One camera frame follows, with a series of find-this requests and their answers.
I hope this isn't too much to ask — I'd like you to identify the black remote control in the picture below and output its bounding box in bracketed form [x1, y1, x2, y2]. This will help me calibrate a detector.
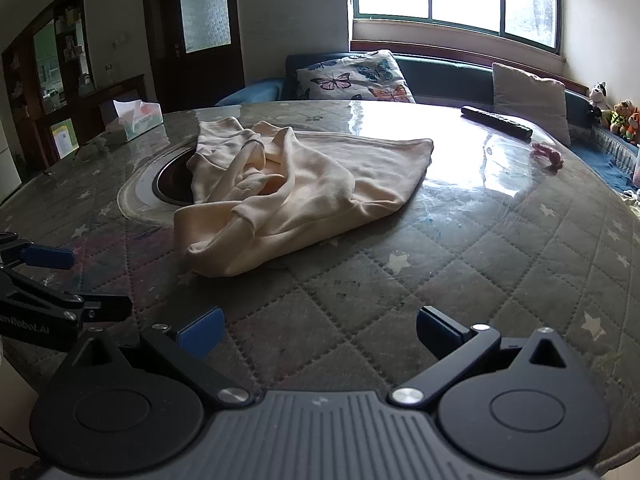
[460, 105, 534, 141]

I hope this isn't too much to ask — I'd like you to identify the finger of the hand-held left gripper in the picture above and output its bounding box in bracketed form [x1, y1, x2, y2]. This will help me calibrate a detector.
[0, 266, 134, 326]
[0, 231, 76, 271]

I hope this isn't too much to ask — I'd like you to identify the round glass turntable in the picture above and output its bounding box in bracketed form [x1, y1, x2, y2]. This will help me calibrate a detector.
[117, 145, 201, 224]

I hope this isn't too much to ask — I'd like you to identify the small pink object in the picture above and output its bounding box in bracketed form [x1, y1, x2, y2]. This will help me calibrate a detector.
[531, 142, 565, 170]

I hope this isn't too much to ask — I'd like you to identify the dark wooden display cabinet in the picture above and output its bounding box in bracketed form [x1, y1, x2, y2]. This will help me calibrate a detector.
[0, 0, 149, 182]

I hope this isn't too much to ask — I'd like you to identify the bear plush in green vest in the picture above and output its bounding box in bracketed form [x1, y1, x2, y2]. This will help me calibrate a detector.
[607, 101, 632, 134]

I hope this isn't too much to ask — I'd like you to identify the dark wooden door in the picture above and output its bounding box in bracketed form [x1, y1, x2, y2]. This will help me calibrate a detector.
[141, 0, 246, 112]

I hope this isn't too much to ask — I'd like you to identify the dark teal sofa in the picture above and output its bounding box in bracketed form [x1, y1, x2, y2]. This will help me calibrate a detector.
[215, 51, 640, 201]

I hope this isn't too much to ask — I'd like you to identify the plain white pillow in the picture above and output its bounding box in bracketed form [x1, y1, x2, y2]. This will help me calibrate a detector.
[491, 62, 573, 148]

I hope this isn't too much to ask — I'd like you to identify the yellow green paper sheet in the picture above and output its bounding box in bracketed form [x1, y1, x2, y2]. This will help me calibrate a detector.
[51, 118, 79, 159]

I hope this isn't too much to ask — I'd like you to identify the tissue box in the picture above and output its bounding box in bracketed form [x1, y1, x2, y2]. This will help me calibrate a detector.
[100, 99, 164, 143]

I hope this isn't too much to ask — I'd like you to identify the wooden ledge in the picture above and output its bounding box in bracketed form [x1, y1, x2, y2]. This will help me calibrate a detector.
[350, 40, 587, 92]

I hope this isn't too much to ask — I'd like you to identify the white appliance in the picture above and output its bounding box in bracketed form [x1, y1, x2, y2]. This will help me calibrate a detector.
[0, 110, 22, 197]

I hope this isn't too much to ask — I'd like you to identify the orange fox plush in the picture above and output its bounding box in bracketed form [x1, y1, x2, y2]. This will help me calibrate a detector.
[621, 107, 640, 144]

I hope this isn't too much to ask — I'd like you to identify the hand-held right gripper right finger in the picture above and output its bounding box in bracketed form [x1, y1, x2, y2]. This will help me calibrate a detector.
[391, 304, 584, 407]

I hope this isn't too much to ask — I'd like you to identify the cream long-sleeved shirt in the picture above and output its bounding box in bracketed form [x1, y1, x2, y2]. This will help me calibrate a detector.
[173, 116, 435, 278]

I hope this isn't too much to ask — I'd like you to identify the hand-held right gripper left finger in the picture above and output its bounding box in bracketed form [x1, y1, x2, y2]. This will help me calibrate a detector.
[59, 306, 255, 409]

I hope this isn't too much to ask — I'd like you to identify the butterfly print pillow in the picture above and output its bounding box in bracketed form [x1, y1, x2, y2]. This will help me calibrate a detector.
[295, 50, 416, 105]

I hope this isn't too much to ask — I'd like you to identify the black and white cow plush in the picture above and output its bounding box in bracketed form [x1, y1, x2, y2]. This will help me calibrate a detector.
[588, 81, 609, 114]

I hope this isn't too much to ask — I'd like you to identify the blue patterned blanket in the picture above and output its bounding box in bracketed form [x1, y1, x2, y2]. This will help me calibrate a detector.
[570, 130, 640, 197]

